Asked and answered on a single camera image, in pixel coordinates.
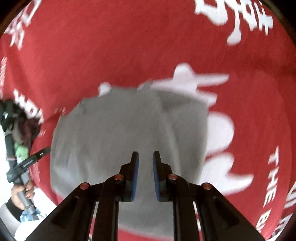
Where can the grey sweater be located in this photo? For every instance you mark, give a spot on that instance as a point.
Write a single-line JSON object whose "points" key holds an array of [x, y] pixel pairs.
{"points": [[104, 129]]}

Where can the person's left forearm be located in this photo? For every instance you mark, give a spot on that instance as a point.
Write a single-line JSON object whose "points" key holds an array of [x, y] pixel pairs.
{"points": [[12, 209]]}

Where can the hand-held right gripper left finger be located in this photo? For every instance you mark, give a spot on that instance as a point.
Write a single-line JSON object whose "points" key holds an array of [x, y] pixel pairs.
{"points": [[136, 178]]}

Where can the person's left hand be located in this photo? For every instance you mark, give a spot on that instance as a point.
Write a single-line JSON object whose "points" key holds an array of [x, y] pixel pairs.
{"points": [[19, 194]]}

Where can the dark red plaid cloth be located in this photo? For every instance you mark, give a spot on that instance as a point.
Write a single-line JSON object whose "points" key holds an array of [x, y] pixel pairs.
{"points": [[27, 129]]}

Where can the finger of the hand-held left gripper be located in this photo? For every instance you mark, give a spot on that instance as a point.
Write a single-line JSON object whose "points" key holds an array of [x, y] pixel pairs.
{"points": [[30, 160]]}

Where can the red printed blanket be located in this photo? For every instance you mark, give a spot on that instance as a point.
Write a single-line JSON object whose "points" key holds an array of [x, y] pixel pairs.
{"points": [[115, 46]]}

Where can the light green cloth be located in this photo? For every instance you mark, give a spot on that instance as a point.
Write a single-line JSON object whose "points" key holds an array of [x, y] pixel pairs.
{"points": [[21, 150]]}

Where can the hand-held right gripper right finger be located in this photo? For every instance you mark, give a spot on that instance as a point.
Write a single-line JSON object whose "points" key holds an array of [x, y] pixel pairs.
{"points": [[156, 178]]}

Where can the black cloth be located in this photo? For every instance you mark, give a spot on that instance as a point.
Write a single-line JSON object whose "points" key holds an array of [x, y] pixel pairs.
{"points": [[9, 111]]}

